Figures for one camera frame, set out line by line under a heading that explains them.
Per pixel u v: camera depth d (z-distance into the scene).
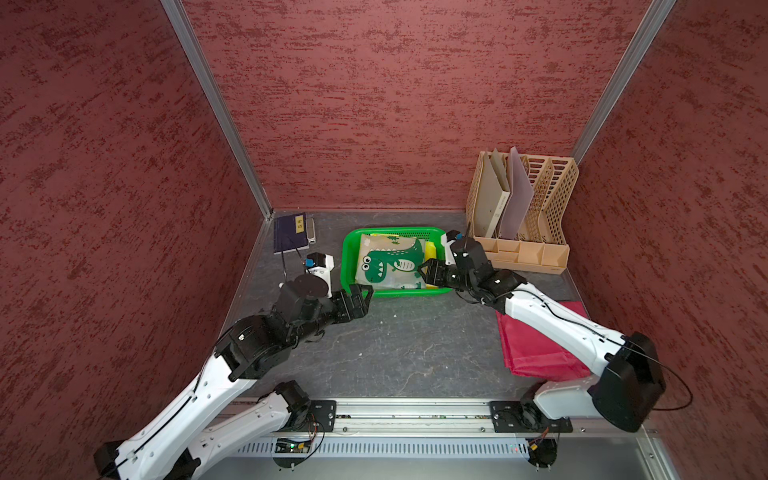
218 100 0.87
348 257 0.97
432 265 0.71
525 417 0.65
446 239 0.74
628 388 0.41
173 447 0.38
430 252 1.00
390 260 0.95
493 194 0.87
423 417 0.76
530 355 0.81
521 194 0.91
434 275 0.70
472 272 0.60
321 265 0.57
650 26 0.73
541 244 1.01
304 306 0.45
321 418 0.74
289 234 1.14
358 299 0.56
